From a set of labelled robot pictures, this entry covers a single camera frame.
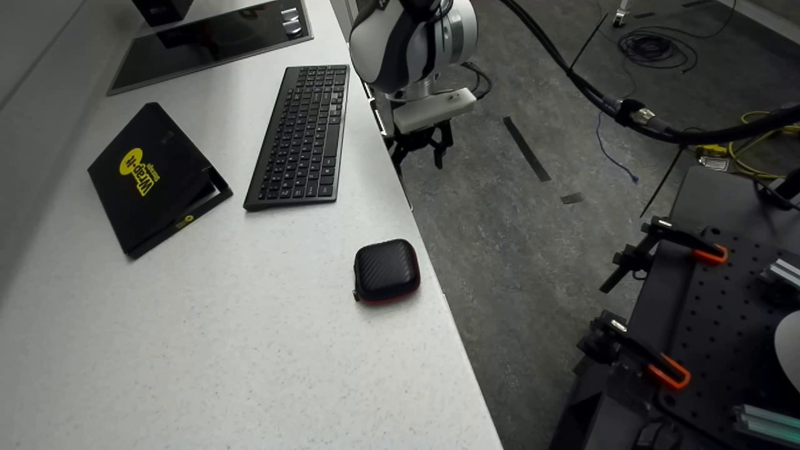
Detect aluminium profile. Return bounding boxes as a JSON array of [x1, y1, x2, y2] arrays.
[[760, 255, 800, 289]]

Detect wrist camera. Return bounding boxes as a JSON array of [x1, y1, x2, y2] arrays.
[[392, 87, 478, 135]]

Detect blue cable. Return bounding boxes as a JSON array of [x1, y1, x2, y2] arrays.
[[594, 111, 641, 185]]

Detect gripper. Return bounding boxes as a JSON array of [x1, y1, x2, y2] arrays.
[[385, 121, 455, 177]]

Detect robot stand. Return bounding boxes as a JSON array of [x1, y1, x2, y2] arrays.
[[549, 165, 800, 450]]

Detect black clamp with orange tip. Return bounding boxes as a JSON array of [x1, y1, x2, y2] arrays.
[[576, 310, 693, 393], [598, 215, 729, 294]]

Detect coil of black cable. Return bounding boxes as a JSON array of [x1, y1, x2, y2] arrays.
[[616, 0, 738, 74]]

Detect yellow cable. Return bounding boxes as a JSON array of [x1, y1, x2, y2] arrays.
[[695, 110, 800, 183]]

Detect white drawer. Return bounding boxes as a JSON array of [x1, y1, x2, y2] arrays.
[[361, 80, 414, 213]]

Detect black case with red zip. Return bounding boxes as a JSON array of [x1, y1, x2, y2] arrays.
[[352, 238, 422, 306]]

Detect black glass cooktop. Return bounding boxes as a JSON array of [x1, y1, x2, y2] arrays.
[[106, 0, 314, 97]]

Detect pale green bars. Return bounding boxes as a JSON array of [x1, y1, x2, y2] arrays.
[[733, 404, 800, 448]]

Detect black keyboard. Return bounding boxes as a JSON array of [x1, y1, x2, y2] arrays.
[[242, 64, 351, 212]]

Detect black box with yellow print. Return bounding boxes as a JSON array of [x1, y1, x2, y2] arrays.
[[87, 102, 234, 261]]

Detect long black tape strip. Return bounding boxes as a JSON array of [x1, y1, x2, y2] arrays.
[[502, 116, 553, 183]]

